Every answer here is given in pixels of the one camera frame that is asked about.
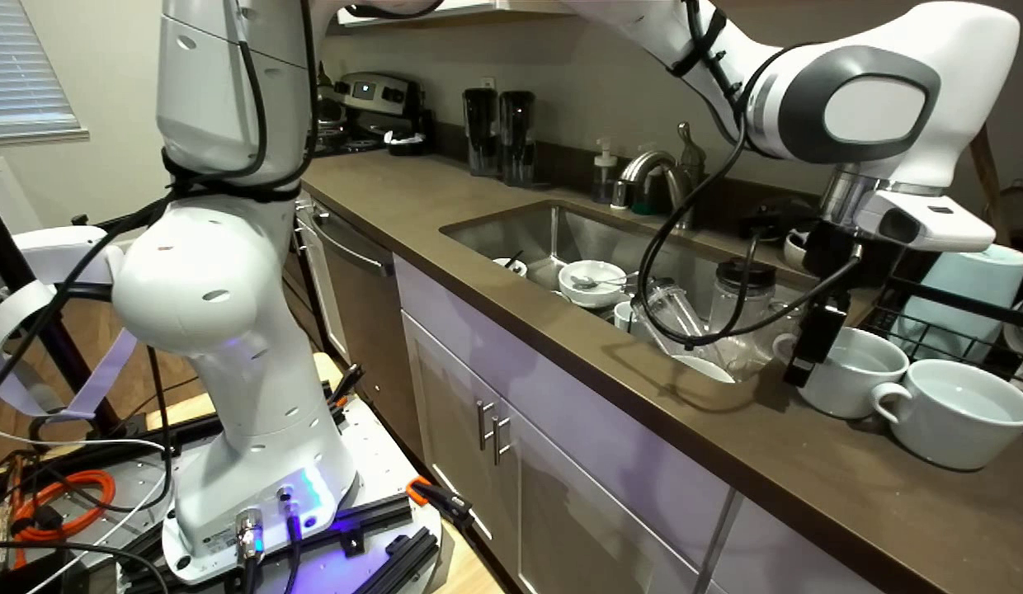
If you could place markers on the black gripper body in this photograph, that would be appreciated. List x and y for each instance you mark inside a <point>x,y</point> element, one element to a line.
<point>835,267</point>

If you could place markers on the white ceramic mug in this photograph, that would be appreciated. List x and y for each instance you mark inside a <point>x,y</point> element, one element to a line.
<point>961,433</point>
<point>862,385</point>

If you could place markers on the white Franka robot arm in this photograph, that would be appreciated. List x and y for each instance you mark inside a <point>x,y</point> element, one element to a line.
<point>235,286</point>

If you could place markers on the black round object in sink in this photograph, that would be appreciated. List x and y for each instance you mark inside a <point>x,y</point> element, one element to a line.
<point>745,275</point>

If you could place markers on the lavender counter cabinet fronts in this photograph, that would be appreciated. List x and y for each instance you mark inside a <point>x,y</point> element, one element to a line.
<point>600,440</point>

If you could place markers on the stainless steel sink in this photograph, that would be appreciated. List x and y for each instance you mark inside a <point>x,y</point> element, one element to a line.
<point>512,235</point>

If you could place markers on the white round plate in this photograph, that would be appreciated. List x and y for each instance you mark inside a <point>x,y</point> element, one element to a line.
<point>699,357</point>

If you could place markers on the light blue container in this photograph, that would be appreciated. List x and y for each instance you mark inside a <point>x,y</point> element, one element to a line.
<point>961,275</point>

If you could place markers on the small white cup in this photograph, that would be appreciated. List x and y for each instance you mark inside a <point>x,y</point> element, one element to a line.
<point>630,319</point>

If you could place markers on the brushed metal faucet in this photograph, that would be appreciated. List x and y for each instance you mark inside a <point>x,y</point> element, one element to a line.
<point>645,165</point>

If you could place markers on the white ceramic bowl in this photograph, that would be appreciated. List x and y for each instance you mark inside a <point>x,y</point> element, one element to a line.
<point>591,289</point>

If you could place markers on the clear soap dispenser white pump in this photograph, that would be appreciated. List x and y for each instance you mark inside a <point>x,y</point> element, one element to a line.
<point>606,175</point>

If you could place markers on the black tall tumbler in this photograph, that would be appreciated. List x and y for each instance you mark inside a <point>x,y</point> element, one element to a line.
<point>479,132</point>
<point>518,132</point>

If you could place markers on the orange black hand tool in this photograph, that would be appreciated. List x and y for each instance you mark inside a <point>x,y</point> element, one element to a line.
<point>446,509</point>

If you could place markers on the white speckled robot table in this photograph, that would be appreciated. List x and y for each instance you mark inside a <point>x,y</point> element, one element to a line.
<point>381,463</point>

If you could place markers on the dark panel dishwasher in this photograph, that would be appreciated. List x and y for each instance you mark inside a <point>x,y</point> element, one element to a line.
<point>366,332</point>

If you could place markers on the silver black kitchen appliance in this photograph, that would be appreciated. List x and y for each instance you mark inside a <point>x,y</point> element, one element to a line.
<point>375,92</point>

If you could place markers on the white window blind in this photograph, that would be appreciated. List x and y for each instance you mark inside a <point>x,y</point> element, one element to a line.
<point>29,67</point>

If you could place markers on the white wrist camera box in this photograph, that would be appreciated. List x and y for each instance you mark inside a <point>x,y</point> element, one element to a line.
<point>930,220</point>

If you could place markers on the white metal frame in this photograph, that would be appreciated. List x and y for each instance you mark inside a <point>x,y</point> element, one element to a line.
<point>50,247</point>

